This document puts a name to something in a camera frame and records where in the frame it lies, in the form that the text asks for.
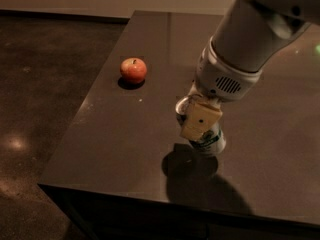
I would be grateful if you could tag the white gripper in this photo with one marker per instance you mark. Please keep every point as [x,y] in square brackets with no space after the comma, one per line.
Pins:
[220,78]

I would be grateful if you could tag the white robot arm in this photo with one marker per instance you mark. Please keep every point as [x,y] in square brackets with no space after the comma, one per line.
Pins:
[250,33]

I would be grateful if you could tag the red apple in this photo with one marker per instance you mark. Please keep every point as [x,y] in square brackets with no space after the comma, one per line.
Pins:
[133,70]

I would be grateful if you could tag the green white 7up can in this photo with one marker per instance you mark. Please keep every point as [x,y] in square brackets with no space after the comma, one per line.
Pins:
[213,141]

